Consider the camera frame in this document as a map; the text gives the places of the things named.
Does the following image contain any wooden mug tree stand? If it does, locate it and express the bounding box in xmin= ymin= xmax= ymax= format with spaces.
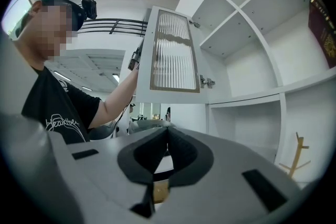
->
xmin=278 ymin=131 xmax=312 ymax=179

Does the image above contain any black metal railing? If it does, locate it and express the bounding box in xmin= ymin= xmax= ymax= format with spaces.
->
xmin=77 ymin=18 xmax=149 ymax=37

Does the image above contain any person's black printed t-shirt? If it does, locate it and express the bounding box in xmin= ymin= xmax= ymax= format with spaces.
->
xmin=20 ymin=65 xmax=102 ymax=144

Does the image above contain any person's left forearm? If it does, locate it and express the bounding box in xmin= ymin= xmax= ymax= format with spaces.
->
xmin=99 ymin=67 xmax=140 ymax=128

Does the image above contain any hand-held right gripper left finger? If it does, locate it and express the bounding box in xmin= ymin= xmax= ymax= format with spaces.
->
xmin=48 ymin=127 xmax=169 ymax=224

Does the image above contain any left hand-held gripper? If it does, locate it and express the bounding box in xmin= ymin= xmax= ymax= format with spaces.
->
xmin=128 ymin=38 xmax=144 ymax=72

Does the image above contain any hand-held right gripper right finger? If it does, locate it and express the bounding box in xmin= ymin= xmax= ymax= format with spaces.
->
xmin=154 ymin=127 xmax=302 ymax=224

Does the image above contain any white cabinet door ribbed glass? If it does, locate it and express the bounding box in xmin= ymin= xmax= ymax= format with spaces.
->
xmin=135 ymin=5 xmax=209 ymax=104

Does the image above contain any white shelf hutch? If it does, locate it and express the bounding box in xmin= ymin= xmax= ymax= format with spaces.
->
xmin=174 ymin=0 xmax=336 ymax=189

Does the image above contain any black head-mounted camera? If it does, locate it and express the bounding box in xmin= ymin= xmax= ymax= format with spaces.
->
xmin=80 ymin=0 xmax=98 ymax=20

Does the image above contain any red hardcover book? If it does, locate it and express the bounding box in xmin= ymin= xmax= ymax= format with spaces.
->
xmin=308 ymin=0 xmax=336 ymax=69

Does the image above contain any person's head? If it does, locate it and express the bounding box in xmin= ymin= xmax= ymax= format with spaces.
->
xmin=15 ymin=0 xmax=86 ymax=62

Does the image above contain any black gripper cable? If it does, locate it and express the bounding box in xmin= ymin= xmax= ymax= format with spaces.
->
xmin=111 ymin=95 xmax=133 ymax=140

